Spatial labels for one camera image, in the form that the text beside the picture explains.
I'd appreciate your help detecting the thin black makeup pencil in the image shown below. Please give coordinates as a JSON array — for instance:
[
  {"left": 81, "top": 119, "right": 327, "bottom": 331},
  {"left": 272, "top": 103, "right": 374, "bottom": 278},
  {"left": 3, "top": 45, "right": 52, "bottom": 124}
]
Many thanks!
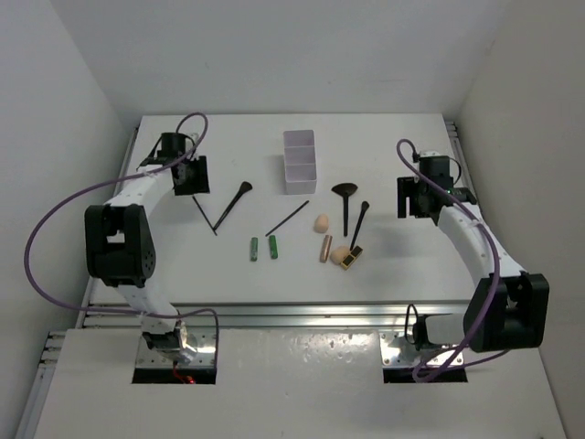
[{"left": 192, "top": 195, "right": 218, "bottom": 237}]

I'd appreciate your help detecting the black angled makeup brush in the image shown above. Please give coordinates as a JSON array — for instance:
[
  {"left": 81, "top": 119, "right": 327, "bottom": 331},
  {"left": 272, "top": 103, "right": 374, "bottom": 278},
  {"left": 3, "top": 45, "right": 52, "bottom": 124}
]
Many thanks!
[{"left": 213, "top": 181, "right": 253, "bottom": 231}]

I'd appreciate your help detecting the black round-tip makeup brush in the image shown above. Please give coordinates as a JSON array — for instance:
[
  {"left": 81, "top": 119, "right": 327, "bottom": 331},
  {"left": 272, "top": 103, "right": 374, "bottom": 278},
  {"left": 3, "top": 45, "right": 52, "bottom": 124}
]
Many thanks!
[{"left": 350, "top": 201, "right": 370, "bottom": 250}]

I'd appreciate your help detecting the black fan powder brush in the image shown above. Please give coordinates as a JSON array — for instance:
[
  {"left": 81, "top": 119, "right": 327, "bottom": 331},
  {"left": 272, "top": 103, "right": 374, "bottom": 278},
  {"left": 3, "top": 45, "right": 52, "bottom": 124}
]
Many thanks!
[{"left": 331, "top": 182, "right": 358, "bottom": 237}]

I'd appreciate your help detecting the black gold lipstick case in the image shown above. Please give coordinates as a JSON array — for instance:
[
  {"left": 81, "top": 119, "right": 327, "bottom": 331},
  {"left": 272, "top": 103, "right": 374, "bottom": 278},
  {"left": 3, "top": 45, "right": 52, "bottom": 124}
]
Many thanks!
[{"left": 340, "top": 245, "right": 363, "bottom": 270}]

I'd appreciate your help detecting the rose gold lipstick tube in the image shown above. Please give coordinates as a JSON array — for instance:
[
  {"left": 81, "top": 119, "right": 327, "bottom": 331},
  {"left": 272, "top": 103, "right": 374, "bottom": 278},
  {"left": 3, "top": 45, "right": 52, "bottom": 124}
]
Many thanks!
[{"left": 319, "top": 235, "right": 333, "bottom": 263}]

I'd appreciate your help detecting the black thin eyeliner brush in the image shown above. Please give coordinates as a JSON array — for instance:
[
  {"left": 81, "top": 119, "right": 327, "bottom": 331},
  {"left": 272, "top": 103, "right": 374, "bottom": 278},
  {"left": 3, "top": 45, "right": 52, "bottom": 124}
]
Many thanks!
[{"left": 264, "top": 199, "right": 310, "bottom": 237}]

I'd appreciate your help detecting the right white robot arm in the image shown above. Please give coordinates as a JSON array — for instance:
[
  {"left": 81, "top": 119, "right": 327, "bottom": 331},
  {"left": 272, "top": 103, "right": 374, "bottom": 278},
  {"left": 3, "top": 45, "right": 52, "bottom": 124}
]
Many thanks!
[{"left": 397, "top": 151, "right": 549, "bottom": 353}]

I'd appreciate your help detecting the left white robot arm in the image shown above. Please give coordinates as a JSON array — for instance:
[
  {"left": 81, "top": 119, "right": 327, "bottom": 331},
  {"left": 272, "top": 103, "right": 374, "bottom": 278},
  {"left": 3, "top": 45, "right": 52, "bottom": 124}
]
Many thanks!
[{"left": 84, "top": 133, "right": 201, "bottom": 365}]

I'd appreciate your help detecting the lower beige makeup sponge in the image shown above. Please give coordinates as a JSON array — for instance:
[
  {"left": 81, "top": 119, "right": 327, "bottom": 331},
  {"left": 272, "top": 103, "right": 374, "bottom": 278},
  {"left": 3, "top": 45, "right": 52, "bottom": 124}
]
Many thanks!
[{"left": 330, "top": 245, "right": 350, "bottom": 265}]

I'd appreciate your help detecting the beige makeup sponge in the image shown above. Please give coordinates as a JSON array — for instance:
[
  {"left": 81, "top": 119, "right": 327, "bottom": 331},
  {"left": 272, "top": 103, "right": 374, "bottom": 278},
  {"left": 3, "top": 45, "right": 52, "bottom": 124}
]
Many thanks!
[
  {"left": 314, "top": 214, "right": 329, "bottom": 233},
  {"left": 330, "top": 245, "right": 350, "bottom": 265}
]

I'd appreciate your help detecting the upper beige makeup sponge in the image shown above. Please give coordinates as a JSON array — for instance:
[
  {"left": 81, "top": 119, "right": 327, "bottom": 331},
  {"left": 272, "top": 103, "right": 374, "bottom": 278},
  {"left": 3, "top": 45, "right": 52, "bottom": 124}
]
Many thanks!
[{"left": 314, "top": 214, "right": 329, "bottom": 233}]

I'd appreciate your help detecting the left green lipstick tube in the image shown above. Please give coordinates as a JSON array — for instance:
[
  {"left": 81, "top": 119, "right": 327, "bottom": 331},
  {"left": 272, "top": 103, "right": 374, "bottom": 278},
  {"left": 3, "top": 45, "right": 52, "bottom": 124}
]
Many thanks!
[{"left": 250, "top": 237, "right": 259, "bottom": 262}]

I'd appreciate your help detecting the green lipstick tube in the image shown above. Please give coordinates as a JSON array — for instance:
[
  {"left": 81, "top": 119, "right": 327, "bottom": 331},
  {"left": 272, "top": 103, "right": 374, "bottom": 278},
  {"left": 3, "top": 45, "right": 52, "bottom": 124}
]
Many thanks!
[
  {"left": 250, "top": 237, "right": 259, "bottom": 262},
  {"left": 269, "top": 234, "right": 279, "bottom": 260}
]

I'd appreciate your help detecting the white three-compartment organizer box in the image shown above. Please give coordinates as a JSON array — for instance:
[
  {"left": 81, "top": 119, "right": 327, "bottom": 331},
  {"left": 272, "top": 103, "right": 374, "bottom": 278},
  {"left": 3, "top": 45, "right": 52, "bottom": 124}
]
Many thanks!
[{"left": 283, "top": 130, "right": 317, "bottom": 195}]

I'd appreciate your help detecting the right green lipstick tube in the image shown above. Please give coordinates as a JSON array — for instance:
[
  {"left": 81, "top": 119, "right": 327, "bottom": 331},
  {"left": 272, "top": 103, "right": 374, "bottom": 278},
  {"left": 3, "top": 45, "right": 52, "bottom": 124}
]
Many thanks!
[{"left": 269, "top": 234, "right": 279, "bottom": 260}]

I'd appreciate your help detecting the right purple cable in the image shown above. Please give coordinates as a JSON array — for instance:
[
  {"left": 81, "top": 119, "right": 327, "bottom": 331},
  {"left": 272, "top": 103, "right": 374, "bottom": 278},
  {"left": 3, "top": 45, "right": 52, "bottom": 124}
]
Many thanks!
[{"left": 395, "top": 139, "right": 500, "bottom": 383}]

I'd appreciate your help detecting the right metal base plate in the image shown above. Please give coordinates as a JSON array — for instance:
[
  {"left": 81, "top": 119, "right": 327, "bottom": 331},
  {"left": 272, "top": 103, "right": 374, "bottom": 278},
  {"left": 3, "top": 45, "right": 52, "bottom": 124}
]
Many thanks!
[{"left": 379, "top": 330, "right": 457, "bottom": 369}]

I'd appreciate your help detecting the metal base plate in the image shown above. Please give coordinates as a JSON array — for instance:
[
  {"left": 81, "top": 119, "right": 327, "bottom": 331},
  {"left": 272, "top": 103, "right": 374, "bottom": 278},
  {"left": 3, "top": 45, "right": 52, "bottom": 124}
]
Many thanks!
[
  {"left": 135, "top": 331, "right": 217, "bottom": 369},
  {"left": 379, "top": 330, "right": 457, "bottom": 369}
]

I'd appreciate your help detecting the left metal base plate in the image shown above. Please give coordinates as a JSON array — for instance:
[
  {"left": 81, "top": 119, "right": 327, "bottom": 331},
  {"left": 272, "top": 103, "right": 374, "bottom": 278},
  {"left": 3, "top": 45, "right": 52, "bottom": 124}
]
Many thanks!
[{"left": 135, "top": 331, "right": 217, "bottom": 369}]

